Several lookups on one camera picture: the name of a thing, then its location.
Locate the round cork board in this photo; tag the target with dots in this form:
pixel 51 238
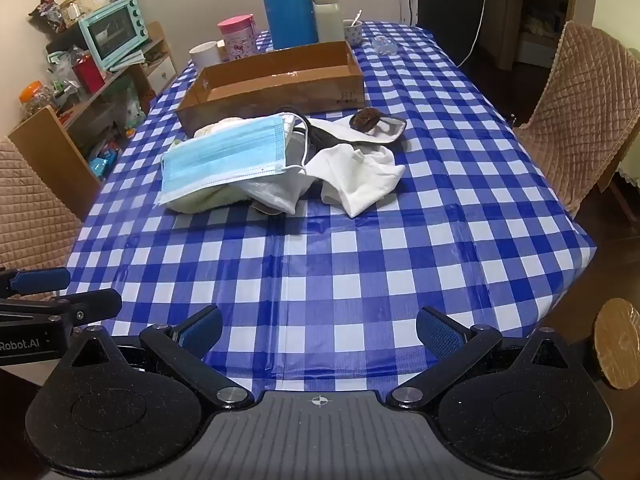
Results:
pixel 617 345

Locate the white mask with dark trim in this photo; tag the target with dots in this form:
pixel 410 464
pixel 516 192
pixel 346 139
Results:
pixel 340 131

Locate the teal toaster oven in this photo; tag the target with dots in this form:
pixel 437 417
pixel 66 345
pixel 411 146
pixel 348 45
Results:
pixel 112 35

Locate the pale yellow sock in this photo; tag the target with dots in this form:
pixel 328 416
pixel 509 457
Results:
pixel 195 202

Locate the red box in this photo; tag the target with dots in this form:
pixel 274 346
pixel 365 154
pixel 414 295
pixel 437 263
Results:
pixel 90 77

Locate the blue thermos flask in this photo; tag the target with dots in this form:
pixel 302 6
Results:
pixel 285 5

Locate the pile of snack bags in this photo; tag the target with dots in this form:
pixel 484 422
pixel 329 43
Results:
pixel 50 10

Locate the white mug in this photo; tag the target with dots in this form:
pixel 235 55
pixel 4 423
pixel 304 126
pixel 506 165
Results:
pixel 205 57

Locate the clear plastic bag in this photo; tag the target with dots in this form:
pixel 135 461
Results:
pixel 272 192

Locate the white cloth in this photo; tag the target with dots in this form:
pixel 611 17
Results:
pixel 355 180

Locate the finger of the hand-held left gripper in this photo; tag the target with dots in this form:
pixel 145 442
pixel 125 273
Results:
pixel 40 281
pixel 85 305

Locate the blue packet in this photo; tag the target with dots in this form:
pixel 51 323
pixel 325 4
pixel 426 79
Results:
pixel 100 165

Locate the wooden shelf unit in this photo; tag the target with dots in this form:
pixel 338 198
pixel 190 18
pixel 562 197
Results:
pixel 156 30

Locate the white spoon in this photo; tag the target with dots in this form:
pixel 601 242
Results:
pixel 357 17

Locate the pink cartoon cup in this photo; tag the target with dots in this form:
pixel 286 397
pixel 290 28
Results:
pixel 240 40

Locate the blue face mask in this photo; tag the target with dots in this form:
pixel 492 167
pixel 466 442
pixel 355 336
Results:
pixel 220 160

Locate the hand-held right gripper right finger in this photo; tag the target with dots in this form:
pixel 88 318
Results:
pixel 440 332

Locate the small patterned cup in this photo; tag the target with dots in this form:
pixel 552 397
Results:
pixel 352 35

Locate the stack of papers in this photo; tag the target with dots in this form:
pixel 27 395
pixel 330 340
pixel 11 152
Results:
pixel 131 59

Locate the wooden board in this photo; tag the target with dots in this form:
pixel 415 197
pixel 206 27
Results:
pixel 50 160

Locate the black refrigerator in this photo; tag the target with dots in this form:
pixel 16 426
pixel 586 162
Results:
pixel 450 5

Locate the white insulated bottle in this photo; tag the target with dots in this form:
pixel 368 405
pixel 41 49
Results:
pixel 327 20

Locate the quilted beige chair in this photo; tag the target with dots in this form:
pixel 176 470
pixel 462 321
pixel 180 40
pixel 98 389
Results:
pixel 30 210
pixel 575 90

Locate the white drawer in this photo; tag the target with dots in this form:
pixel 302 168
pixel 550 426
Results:
pixel 162 75

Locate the small tissue packet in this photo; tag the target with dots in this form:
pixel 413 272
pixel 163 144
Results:
pixel 385 46

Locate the brown cardboard box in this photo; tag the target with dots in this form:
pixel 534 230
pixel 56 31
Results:
pixel 280 95

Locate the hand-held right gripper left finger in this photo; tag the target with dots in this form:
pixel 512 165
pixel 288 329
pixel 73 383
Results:
pixel 202 332

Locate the orange lid jar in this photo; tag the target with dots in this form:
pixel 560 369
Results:
pixel 32 102

